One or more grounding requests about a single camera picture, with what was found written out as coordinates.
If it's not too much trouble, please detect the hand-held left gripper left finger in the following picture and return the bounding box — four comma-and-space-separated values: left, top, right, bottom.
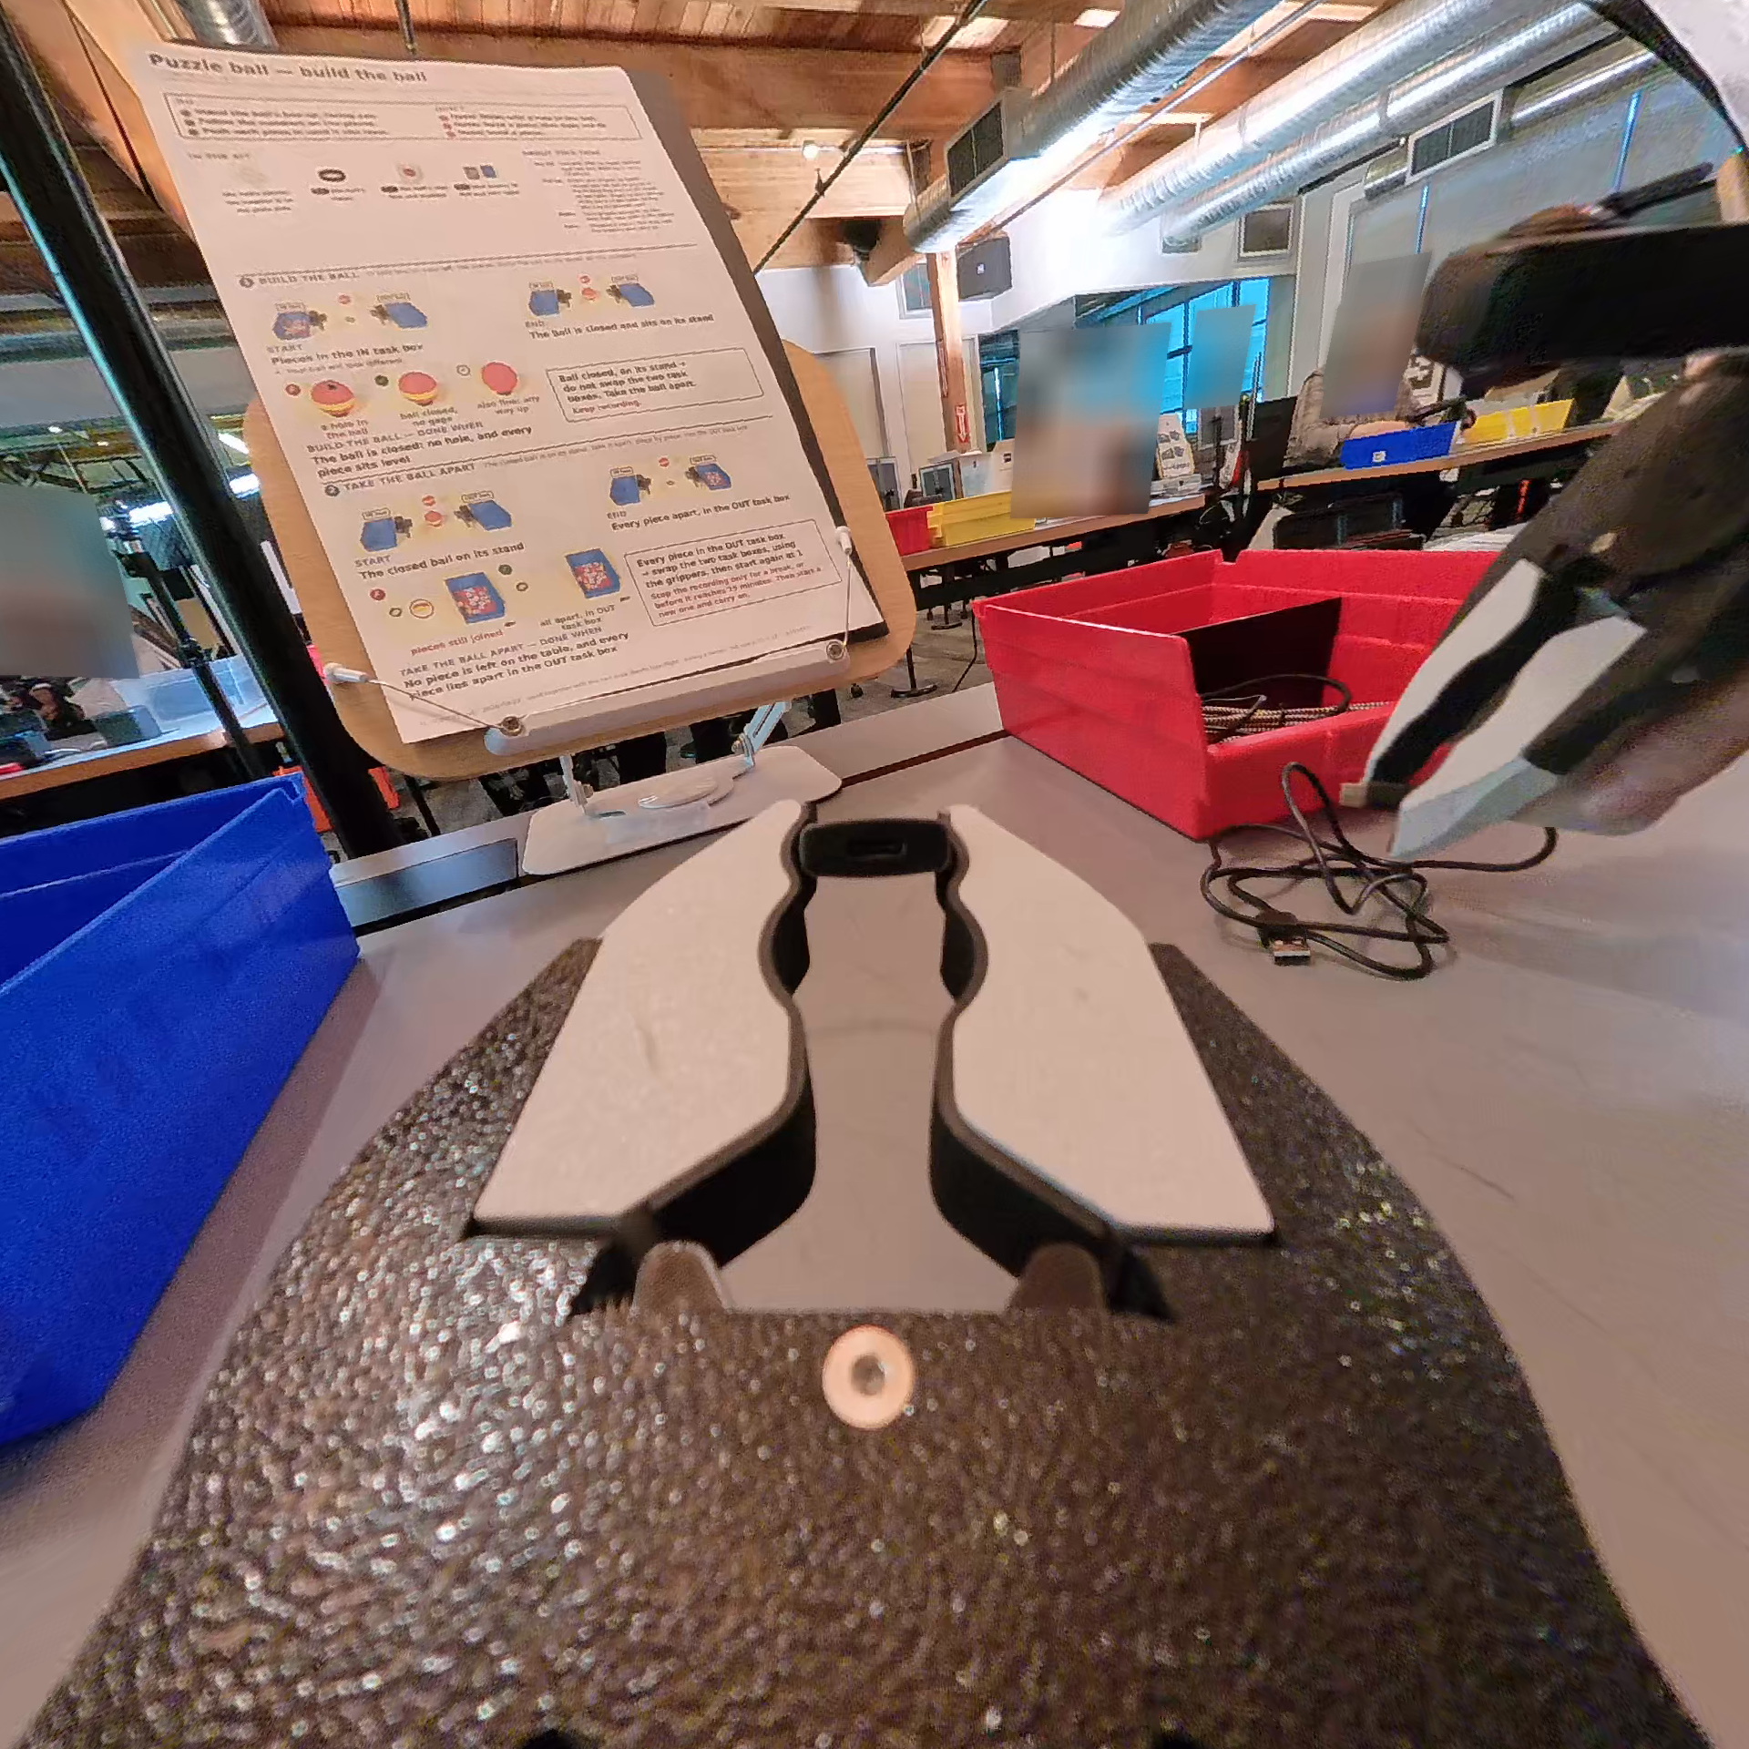
471, 795, 822, 1272

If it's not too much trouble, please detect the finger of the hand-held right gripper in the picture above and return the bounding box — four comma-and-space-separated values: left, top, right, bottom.
1359, 557, 1553, 811
1390, 614, 1652, 866

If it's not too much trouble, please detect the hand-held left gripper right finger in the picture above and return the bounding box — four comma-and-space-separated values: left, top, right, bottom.
928, 804, 1284, 1282

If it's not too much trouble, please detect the black usb-c cable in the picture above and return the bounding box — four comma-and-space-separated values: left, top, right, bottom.
1200, 760, 1560, 981

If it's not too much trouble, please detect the dark grey usb hub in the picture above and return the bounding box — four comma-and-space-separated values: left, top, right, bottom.
796, 817, 954, 881

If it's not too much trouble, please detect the black divider card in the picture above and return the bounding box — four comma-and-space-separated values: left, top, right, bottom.
1173, 598, 1345, 713

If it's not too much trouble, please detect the large red plastic bin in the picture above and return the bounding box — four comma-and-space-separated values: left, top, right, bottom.
973, 546, 1504, 841

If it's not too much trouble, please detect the long wooden work table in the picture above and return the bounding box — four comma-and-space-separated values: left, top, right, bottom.
896, 494, 1212, 576

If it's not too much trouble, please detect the large blue plastic bin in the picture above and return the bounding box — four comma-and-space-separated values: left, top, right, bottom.
0, 775, 361, 1448

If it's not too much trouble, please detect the instruction sheet on wooden stand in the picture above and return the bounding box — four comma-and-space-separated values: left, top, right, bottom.
244, 68, 920, 875

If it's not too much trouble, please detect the printed instruction sheet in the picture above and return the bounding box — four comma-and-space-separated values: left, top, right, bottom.
129, 37, 890, 747

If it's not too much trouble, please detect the black metal pole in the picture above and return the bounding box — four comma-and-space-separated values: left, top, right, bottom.
0, 0, 406, 862

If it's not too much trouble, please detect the braided cable bundle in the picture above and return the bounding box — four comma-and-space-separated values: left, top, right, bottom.
1200, 675, 1394, 747

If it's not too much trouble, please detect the large silver air duct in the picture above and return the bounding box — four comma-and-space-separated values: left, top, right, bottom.
902, 0, 1288, 253

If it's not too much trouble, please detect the black camera tripod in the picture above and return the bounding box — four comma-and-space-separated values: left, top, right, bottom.
109, 498, 241, 670

